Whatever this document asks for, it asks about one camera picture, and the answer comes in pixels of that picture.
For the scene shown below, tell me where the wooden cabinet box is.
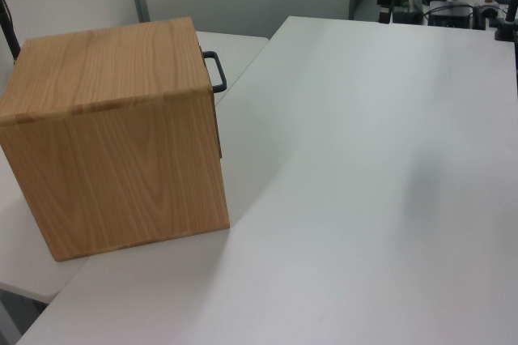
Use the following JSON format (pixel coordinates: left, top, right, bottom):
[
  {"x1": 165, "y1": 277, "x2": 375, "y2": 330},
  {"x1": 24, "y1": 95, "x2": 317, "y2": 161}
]
[{"x1": 0, "y1": 16, "x2": 231, "y2": 263}]

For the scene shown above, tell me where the black drawer handle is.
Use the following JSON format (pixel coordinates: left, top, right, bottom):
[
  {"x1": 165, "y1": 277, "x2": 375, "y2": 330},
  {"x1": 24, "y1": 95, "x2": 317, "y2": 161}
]
[{"x1": 197, "y1": 40, "x2": 228, "y2": 160}]

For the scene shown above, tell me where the black electronics box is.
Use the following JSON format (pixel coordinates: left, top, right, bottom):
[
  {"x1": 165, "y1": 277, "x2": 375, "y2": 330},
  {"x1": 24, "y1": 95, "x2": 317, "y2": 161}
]
[{"x1": 427, "y1": 4, "x2": 475, "y2": 30}]

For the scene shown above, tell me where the thin black stand pole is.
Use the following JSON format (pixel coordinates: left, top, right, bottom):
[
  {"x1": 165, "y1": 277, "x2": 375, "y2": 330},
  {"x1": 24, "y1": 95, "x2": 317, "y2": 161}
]
[{"x1": 0, "y1": 0, "x2": 22, "y2": 67}]

